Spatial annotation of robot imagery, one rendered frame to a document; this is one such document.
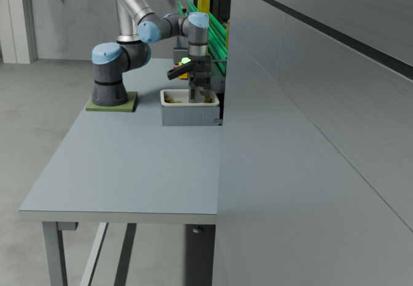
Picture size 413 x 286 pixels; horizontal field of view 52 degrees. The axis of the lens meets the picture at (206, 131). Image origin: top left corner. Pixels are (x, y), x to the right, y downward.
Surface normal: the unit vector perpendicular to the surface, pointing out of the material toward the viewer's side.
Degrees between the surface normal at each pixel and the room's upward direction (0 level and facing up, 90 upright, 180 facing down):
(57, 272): 90
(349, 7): 90
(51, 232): 90
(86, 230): 0
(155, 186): 0
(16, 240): 0
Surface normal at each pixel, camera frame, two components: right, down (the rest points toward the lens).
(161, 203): 0.04, -0.91
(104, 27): 0.04, 0.40
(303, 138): -0.99, 0.01
